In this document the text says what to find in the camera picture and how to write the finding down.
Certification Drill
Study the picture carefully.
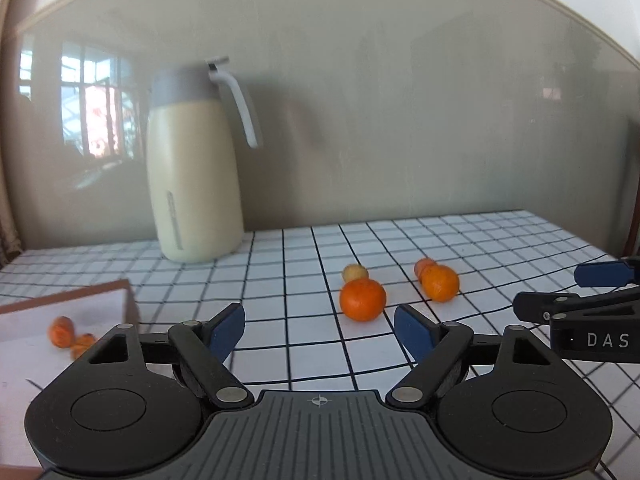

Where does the brown cardboard box white inside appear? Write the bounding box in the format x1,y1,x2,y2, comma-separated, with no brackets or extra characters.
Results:
0,280,142,480

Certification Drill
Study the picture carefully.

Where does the beige curtain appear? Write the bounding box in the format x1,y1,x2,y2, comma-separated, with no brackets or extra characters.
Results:
0,25,24,267

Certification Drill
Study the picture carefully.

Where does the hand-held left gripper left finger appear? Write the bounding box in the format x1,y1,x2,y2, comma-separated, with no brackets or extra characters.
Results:
72,303,254,409

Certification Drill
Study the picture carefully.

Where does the white black checked tablecloth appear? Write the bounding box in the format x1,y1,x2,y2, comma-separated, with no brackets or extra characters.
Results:
0,209,640,480

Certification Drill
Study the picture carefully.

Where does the brownish orange fruit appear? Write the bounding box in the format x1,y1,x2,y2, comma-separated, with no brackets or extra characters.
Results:
48,316,76,349

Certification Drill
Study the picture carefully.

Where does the cream thermos jug grey lid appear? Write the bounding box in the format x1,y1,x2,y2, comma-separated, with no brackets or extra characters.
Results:
146,56,264,264

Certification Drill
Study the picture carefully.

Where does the dark wooden furniture edge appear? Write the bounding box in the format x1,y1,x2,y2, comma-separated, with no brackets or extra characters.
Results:
622,115,640,257

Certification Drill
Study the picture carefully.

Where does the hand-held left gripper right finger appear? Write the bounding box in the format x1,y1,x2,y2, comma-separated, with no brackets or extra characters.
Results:
385,304,571,409

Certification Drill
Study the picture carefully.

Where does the orange tangerine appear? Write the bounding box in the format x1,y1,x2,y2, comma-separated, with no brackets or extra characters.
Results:
421,265,460,303
339,278,387,322
70,334,97,361

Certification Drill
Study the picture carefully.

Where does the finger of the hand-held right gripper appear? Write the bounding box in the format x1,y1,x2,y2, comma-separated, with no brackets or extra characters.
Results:
513,286,640,327
574,257,640,289

